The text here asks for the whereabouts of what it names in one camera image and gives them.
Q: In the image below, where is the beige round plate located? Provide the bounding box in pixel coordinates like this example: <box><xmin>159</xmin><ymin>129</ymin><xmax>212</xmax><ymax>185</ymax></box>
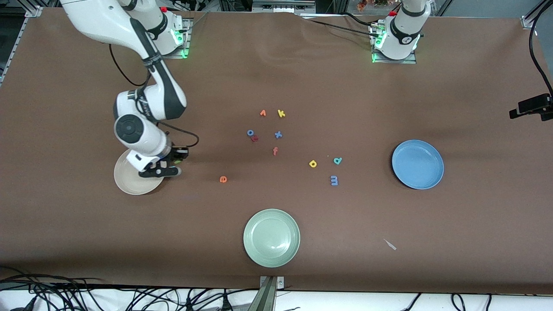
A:
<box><xmin>114</xmin><ymin>149</ymin><xmax>167</xmax><ymax>195</ymax></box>

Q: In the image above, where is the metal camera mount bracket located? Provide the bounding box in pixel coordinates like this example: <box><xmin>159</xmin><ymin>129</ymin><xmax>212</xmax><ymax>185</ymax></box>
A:
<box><xmin>248</xmin><ymin>276</ymin><xmax>285</xmax><ymax>311</ymax></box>

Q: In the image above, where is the pale green round plate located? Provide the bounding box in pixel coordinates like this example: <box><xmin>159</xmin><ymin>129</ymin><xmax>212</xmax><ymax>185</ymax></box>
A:
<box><xmin>243</xmin><ymin>209</ymin><xmax>301</xmax><ymax>268</ymax></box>

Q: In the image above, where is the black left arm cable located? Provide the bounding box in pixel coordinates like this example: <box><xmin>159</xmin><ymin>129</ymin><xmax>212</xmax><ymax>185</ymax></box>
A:
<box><xmin>529</xmin><ymin>0</ymin><xmax>553</xmax><ymax>98</ymax></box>

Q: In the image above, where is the aluminium frame profile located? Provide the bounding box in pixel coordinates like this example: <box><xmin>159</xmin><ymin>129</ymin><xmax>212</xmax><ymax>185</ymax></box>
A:
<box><xmin>521</xmin><ymin>0</ymin><xmax>553</xmax><ymax>30</ymax></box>
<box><xmin>0</xmin><ymin>6</ymin><xmax>42</xmax><ymax>85</ymax></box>

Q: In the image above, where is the brown table cover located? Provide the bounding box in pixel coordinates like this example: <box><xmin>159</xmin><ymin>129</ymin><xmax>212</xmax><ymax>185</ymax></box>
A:
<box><xmin>0</xmin><ymin>8</ymin><xmax>553</xmax><ymax>294</ymax></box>

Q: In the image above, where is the black base cable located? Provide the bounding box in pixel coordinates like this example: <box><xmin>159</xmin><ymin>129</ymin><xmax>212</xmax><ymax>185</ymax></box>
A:
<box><xmin>309</xmin><ymin>19</ymin><xmax>380</xmax><ymax>38</ymax></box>
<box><xmin>345</xmin><ymin>12</ymin><xmax>377</xmax><ymax>28</ymax></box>

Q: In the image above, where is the grey metal rail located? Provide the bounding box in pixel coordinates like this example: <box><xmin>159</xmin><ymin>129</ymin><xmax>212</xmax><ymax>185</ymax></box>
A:
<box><xmin>253</xmin><ymin>0</ymin><xmax>316</xmax><ymax>13</ymax></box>

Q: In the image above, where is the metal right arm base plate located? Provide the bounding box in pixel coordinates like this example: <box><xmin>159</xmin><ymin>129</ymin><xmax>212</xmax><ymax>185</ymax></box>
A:
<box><xmin>160</xmin><ymin>19</ymin><xmax>191</xmax><ymax>59</ymax></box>

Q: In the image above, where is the blue round plate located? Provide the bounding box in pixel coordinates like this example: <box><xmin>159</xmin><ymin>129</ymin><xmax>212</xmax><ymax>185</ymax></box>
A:
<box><xmin>391</xmin><ymin>140</ymin><xmax>445</xmax><ymax>190</ymax></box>

